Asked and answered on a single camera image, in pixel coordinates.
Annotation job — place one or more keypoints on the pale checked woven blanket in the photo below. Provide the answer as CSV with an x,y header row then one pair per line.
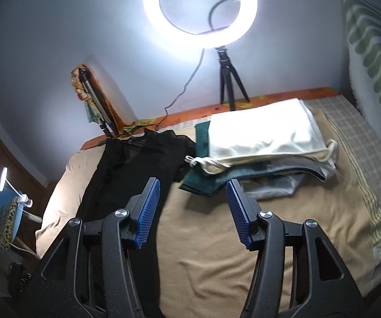
x,y
359,132

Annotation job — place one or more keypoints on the teal folded cloth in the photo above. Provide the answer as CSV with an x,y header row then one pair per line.
x,y
203,182

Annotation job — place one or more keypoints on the colourful floral cloth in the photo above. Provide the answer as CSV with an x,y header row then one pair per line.
x,y
77,86

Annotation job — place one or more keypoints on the grey folded tripod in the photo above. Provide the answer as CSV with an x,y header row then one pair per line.
x,y
92,96

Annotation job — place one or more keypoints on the beige blanket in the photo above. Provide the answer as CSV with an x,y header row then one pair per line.
x,y
210,271

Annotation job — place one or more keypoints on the small black tripod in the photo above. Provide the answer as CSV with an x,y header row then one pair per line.
x,y
225,69

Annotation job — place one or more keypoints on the grey folded cloth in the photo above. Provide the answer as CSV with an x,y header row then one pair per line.
x,y
276,185

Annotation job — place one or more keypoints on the leopard print cloth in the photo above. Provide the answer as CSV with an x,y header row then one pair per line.
x,y
3,228

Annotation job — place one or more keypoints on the black gooseneck phone holder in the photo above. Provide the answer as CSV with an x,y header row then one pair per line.
x,y
214,10

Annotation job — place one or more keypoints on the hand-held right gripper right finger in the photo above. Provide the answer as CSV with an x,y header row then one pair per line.
x,y
238,215

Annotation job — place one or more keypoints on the cream folded cloth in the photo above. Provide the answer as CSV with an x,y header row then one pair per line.
x,y
260,132

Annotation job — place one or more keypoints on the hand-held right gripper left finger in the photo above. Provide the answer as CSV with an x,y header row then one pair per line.
x,y
149,212

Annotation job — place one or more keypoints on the black garment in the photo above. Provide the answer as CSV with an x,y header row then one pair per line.
x,y
124,165

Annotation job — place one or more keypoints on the small white desk lamp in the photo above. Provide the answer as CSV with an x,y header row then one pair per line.
x,y
4,176

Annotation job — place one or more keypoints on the green striped pillow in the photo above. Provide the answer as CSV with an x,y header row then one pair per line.
x,y
376,46

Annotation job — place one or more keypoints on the dark patterned cloth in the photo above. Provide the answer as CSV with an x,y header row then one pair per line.
x,y
18,276

